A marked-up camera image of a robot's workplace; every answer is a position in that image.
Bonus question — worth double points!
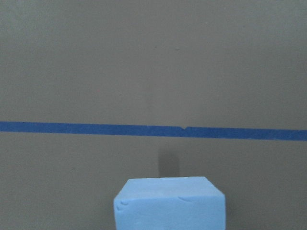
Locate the blue foam block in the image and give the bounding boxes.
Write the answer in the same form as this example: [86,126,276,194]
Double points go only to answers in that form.
[113,177,226,230]

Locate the brown paper table mat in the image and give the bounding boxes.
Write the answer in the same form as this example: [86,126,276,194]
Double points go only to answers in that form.
[0,0,307,230]

